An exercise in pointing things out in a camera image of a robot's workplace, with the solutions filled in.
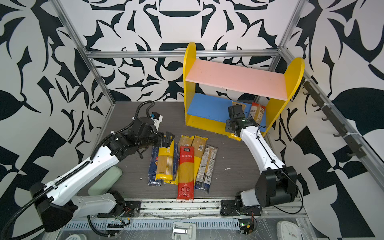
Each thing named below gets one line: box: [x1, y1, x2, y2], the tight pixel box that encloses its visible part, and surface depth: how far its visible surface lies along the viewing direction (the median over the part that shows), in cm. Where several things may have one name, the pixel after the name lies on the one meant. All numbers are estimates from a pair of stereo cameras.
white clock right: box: [276, 220, 303, 240], surface depth 67 cm
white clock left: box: [64, 233, 88, 240], surface depth 66 cm
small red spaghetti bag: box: [248, 102, 266, 125], surface depth 95 cm
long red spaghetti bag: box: [177, 146, 195, 201], surface depth 84 cm
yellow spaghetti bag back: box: [192, 135, 209, 185], surface depth 95 cm
